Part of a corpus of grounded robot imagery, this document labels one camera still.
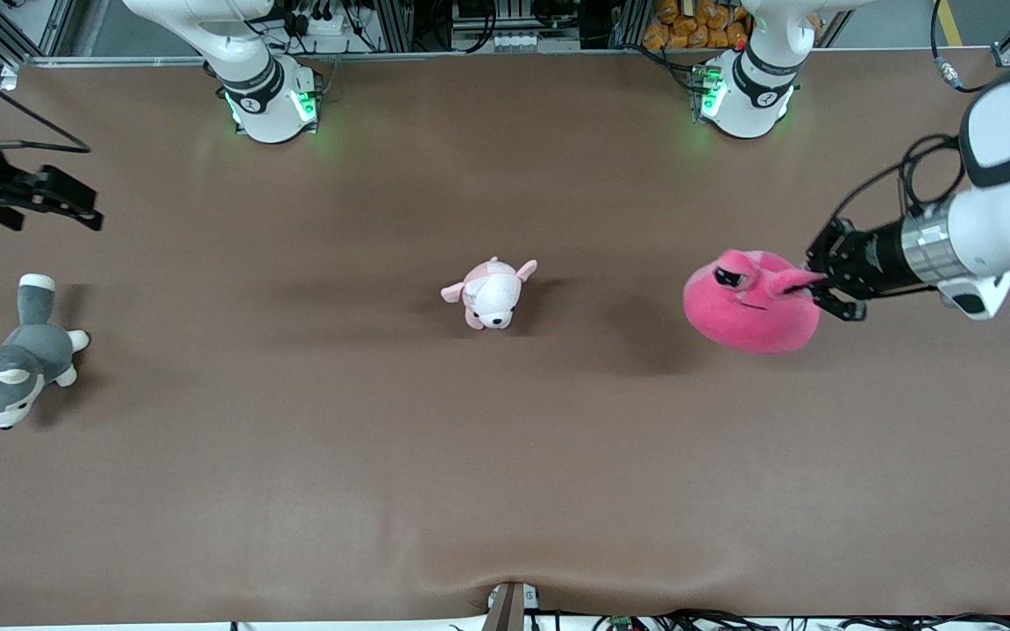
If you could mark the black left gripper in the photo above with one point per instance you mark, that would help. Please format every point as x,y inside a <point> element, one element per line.
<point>875,254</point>

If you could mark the hot pink round plush toy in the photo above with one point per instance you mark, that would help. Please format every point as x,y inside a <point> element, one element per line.
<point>750,307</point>

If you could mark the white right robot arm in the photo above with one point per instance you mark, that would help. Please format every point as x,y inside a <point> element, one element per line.
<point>264,96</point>

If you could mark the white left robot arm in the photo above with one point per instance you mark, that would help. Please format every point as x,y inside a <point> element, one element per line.
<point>996,228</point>

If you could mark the grey white husky plush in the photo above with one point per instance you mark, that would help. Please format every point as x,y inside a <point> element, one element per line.
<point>27,359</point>

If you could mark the white power strip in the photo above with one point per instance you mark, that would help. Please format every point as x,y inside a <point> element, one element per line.
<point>316,19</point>

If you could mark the pale pink plush dog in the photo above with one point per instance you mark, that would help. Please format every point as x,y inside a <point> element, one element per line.
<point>492,298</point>

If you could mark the brown table cover cloth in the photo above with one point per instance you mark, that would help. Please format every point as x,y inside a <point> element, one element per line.
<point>505,456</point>

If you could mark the green connector board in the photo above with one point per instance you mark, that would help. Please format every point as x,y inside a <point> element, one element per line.
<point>621,623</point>

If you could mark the aluminium table edge rail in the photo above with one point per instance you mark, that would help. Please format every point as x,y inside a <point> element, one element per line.
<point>470,56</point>

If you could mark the grey camera mount clamp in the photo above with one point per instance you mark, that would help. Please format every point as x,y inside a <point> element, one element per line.
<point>507,609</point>

